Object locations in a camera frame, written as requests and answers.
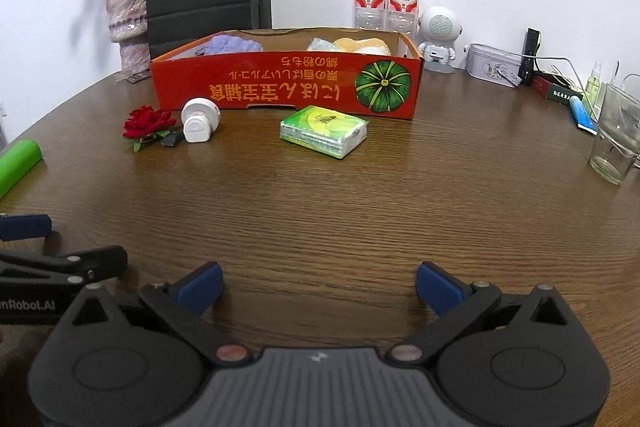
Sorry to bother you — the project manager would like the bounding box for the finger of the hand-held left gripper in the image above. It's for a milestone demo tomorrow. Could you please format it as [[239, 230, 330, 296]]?
[[0, 214, 54, 242], [0, 245, 129, 284]]

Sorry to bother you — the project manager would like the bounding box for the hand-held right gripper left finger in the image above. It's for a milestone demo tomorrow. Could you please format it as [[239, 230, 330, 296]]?
[[70, 261, 254, 366]]

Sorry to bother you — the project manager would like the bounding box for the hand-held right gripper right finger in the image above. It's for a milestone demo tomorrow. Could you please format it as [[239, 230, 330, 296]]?
[[385, 261, 572, 366]]

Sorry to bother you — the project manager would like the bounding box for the red cardboard box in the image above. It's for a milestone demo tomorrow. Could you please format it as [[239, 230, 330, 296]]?
[[149, 26, 425, 123]]

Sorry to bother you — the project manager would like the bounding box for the purple woven cloth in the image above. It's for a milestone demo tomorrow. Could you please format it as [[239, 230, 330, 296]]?
[[199, 35, 264, 57]]

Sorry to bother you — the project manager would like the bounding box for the yellow white hamster plush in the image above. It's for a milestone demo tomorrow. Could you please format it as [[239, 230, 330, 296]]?
[[332, 37, 392, 57]]

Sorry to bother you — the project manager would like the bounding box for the crinkled clear plastic bag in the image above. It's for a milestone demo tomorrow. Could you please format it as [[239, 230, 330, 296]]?
[[306, 37, 342, 56]]

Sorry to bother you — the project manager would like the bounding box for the green foam wrist rest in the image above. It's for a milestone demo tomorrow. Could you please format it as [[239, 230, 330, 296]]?
[[0, 140, 44, 200]]

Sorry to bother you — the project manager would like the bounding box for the red artificial rose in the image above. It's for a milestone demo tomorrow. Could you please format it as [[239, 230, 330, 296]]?
[[122, 105, 179, 153]]

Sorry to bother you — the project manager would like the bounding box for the white round disc gadget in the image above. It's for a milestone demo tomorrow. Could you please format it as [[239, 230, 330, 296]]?
[[180, 97, 222, 144]]

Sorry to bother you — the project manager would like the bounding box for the green tissue packet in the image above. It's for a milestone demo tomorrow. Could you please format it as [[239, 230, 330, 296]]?
[[279, 105, 370, 160]]

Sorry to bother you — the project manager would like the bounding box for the blue tube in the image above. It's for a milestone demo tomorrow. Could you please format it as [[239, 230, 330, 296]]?
[[568, 97, 599, 136]]

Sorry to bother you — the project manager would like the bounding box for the white tin box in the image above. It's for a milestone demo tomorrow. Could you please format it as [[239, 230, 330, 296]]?
[[464, 43, 526, 88]]

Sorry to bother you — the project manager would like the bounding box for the dark red flat packet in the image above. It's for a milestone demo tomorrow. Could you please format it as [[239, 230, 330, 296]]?
[[530, 74, 584, 103]]

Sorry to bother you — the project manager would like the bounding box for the square clear glass cup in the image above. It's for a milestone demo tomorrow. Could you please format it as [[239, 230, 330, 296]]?
[[588, 82, 640, 186]]

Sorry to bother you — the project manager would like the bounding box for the mottled purple vase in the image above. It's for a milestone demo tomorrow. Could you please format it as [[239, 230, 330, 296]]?
[[103, 0, 151, 76]]

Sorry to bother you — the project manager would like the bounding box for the black upright device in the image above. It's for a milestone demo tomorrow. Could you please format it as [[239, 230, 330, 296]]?
[[519, 28, 542, 83]]

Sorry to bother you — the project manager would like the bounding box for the white round robot speaker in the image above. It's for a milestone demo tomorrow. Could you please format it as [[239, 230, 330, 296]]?
[[417, 5, 464, 73]]

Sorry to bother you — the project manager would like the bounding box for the small clear spray bottle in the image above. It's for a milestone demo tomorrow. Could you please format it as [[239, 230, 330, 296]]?
[[584, 61, 605, 108]]

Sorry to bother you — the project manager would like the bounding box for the white cable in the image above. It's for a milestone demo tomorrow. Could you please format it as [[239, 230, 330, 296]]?
[[470, 42, 640, 158]]

